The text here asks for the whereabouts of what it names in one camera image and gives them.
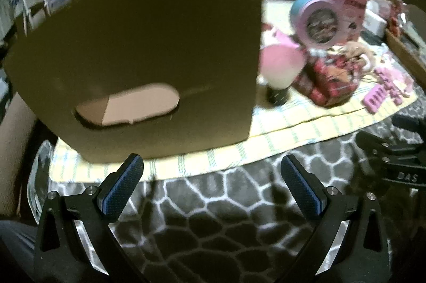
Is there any open flat cardboard box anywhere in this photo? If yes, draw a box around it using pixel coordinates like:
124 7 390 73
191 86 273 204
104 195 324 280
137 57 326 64
384 27 426 91

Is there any clear plastic container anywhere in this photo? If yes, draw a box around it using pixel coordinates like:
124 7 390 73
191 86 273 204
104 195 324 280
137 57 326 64
27 140 54 224

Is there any small doll toy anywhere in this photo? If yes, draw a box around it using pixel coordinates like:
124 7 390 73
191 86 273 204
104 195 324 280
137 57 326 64
339 41 375 71

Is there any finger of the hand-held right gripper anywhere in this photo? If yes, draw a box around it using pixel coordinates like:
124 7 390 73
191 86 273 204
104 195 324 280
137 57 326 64
392 114 426 132
355 131 426 187

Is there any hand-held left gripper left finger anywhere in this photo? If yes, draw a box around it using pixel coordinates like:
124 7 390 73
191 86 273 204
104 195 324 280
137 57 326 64
33 153 147 283

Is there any grey black patterned rug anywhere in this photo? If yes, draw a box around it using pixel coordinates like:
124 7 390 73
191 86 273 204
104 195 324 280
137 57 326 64
50 97 426 283

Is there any round pink blue tin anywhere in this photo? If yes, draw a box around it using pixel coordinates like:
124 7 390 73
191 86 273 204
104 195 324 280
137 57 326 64
289 0 343 47

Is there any brown upholstered seat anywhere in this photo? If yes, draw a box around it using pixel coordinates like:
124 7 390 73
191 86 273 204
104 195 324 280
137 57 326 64
0 93 50 220

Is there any red pink printed box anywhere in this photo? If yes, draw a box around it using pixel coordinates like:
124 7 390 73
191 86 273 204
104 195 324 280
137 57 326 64
293 52 363 108

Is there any white tissue box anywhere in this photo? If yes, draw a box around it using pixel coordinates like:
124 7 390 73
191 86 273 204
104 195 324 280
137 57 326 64
363 8 388 35

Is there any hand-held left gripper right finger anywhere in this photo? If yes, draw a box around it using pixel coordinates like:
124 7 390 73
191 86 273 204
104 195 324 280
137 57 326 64
280 155 390 283

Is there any yellow striped mat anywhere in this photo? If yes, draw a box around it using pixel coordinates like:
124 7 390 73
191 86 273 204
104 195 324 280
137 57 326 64
50 0 418 184

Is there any brown cardboard box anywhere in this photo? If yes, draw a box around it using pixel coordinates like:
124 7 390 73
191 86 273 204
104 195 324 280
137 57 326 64
3 0 264 164

